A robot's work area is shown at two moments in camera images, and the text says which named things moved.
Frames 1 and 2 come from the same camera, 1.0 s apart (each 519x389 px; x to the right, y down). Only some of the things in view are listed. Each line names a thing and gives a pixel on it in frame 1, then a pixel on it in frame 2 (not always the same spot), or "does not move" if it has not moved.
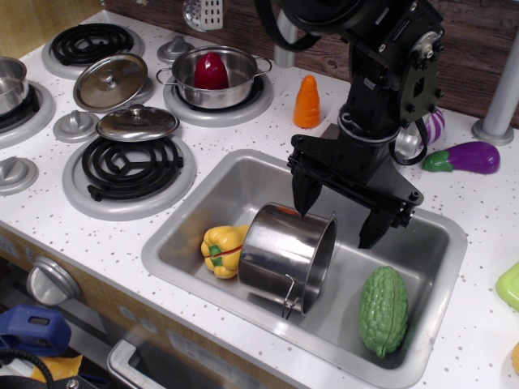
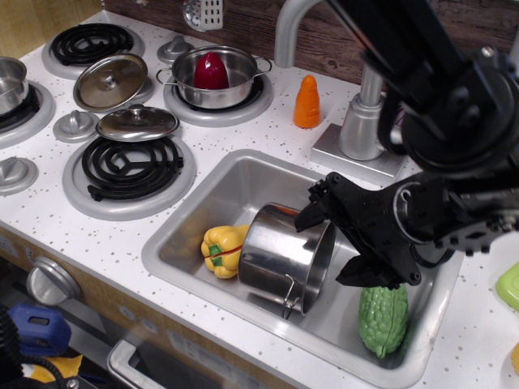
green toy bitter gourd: [383, 309] does not move
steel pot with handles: [242, 66] does not move
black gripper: [365, 173] → [383, 227]
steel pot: [285, 259] does not move
